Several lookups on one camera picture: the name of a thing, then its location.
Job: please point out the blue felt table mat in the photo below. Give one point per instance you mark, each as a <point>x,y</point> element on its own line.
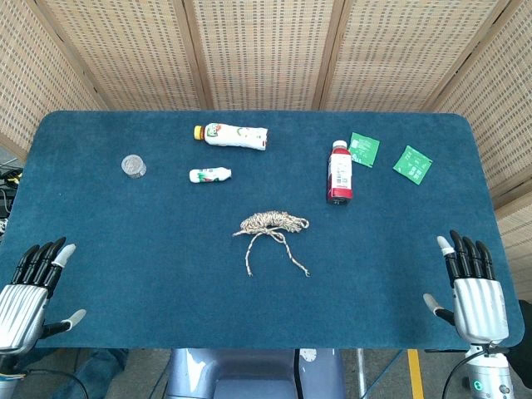
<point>166,249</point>

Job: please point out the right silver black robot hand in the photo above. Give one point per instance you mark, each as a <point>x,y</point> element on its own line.
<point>480,307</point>

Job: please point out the crumpled blue fabric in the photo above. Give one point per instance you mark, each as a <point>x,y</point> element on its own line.
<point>95,370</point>

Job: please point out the red juice bottle white cap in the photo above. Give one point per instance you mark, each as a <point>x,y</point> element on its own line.
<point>341,174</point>

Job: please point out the grey blue robot torso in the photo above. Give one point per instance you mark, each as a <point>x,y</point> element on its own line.
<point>249,374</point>

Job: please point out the small white yogurt bottle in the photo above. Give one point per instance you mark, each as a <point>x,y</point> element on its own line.
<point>208,175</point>

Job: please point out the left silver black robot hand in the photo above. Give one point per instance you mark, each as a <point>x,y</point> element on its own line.
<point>23,307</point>

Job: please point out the green foil sachet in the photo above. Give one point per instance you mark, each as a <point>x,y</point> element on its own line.
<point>364,149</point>
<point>412,164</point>

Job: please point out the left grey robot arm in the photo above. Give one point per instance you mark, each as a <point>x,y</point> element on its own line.
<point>7,376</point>

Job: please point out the large white bottle yellow cap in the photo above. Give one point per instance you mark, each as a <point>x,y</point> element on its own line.
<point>237,136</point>

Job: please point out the bamboo folding screen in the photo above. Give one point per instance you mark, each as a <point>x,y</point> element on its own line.
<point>266,50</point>

